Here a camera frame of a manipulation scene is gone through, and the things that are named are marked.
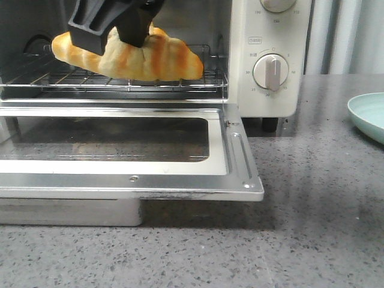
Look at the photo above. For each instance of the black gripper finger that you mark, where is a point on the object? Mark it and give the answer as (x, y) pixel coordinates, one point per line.
(92, 21)
(133, 26)

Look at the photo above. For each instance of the golden croissant bread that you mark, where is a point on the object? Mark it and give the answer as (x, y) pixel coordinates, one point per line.
(160, 58)

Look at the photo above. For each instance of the glass oven door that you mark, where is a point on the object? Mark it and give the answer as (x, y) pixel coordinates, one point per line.
(92, 164)

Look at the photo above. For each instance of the cream white toaster oven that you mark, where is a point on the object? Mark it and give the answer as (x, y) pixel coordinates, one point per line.
(238, 33)

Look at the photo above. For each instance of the black right oven foot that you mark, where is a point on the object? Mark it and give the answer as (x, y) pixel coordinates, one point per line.
(269, 125)

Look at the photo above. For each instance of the lower timer knob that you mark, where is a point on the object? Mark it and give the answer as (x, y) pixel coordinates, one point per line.
(270, 72)

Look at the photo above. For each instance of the upper temperature knob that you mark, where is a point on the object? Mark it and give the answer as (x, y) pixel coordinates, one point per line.
(277, 6)

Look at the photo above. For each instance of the grey curtain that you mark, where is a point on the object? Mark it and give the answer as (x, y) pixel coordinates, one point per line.
(345, 37)

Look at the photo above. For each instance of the light green plate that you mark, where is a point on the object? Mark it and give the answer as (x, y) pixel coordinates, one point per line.
(366, 112)

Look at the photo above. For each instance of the metal wire oven rack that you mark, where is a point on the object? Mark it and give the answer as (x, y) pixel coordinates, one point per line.
(45, 72)

